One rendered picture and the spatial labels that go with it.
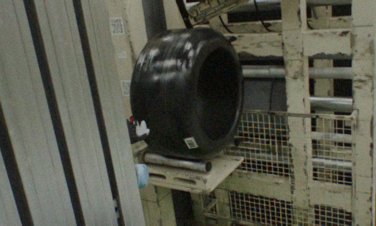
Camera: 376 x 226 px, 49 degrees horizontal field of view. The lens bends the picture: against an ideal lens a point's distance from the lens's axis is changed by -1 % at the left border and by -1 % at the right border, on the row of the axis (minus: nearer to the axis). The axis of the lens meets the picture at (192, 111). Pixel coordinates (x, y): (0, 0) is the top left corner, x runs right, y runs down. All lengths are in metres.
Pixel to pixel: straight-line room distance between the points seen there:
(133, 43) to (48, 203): 1.61
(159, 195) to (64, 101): 1.84
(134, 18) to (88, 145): 1.60
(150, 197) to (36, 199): 1.85
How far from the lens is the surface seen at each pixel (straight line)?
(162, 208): 2.19
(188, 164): 1.81
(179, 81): 1.58
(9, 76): 0.29
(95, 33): 0.35
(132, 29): 1.90
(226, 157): 2.08
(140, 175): 1.29
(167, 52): 1.65
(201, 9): 2.12
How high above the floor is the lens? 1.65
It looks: 17 degrees down
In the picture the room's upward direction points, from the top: 7 degrees counter-clockwise
